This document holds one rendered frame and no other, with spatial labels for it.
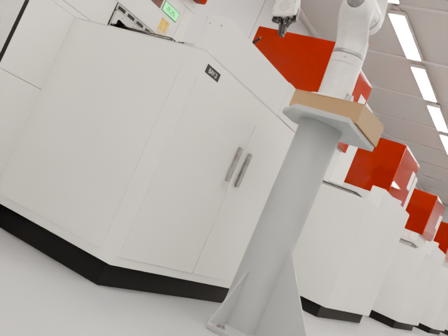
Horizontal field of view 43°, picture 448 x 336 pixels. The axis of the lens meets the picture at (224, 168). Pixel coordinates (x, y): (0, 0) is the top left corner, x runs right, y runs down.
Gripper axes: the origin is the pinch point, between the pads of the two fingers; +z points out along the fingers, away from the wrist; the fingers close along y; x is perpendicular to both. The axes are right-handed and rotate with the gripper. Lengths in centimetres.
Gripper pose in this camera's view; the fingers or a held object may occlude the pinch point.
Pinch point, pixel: (282, 31)
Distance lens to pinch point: 234.4
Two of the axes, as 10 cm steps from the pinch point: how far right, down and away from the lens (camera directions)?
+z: -2.2, 9.6, -1.8
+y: 8.6, 1.1, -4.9
